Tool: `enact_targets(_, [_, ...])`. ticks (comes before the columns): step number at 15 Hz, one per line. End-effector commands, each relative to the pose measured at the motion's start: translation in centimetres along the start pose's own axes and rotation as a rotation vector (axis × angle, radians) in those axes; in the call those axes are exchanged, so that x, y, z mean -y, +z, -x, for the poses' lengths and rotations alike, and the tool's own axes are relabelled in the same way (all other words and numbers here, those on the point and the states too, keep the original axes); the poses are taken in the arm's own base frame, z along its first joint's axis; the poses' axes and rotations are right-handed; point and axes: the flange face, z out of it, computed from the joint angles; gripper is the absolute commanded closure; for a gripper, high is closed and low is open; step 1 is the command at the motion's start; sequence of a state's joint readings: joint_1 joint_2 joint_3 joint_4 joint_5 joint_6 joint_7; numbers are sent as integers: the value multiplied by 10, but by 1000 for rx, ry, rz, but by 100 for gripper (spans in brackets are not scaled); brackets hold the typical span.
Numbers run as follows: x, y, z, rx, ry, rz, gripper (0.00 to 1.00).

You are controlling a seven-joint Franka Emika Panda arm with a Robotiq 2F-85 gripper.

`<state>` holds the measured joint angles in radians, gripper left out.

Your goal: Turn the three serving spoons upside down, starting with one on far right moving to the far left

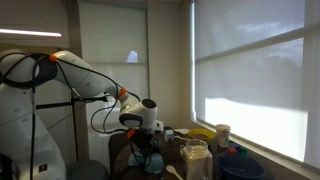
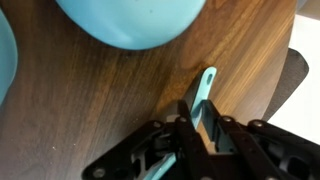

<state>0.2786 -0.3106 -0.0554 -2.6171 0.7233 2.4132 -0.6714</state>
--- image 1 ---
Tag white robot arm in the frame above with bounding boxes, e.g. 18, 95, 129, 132
0, 49, 163, 180

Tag patterned paper cup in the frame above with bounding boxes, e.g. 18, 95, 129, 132
216, 124, 231, 147

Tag white plastic spoon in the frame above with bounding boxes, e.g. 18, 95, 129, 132
166, 165, 183, 180

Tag blue grey chair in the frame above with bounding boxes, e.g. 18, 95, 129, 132
67, 160, 108, 180

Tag small light blue cube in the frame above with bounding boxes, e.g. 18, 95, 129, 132
164, 130, 174, 141

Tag white spoon near yellow bowl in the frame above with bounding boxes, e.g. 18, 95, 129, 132
173, 135, 191, 141

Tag Texmati rice jar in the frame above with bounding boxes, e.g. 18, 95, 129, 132
180, 139, 213, 180

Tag coloured toy blocks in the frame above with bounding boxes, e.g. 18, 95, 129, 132
228, 145, 248, 156

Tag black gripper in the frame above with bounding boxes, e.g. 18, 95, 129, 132
133, 131, 160, 157

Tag yellow bowl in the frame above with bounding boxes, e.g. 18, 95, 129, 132
188, 129, 216, 145

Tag dark blue bowl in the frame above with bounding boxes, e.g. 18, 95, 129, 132
216, 152, 265, 180

